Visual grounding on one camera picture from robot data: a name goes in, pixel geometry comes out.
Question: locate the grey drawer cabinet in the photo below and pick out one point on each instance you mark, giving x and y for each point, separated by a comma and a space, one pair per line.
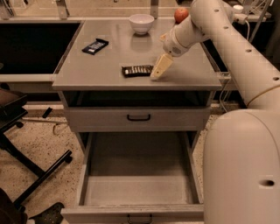
87, 80

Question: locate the dark chocolate rxbar wrapper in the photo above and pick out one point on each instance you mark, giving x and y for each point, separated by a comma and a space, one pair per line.
137, 71

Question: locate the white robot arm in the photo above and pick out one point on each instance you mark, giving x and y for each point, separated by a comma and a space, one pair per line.
241, 162

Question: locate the open grey middle drawer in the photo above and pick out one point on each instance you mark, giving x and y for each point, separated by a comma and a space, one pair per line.
137, 178

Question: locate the white power strip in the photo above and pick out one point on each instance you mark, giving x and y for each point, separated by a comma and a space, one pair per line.
238, 15

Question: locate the closed grey upper drawer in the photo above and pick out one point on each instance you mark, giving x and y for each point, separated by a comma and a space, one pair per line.
130, 119

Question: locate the red apple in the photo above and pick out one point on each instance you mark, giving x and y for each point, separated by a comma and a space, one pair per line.
181, 14

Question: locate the white ceramic bowl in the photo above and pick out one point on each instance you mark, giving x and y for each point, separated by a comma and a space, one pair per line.
141, 23

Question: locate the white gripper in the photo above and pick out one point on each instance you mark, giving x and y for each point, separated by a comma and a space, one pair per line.
171, 44

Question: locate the black shoe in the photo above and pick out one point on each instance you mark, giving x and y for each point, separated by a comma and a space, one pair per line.
51, 215

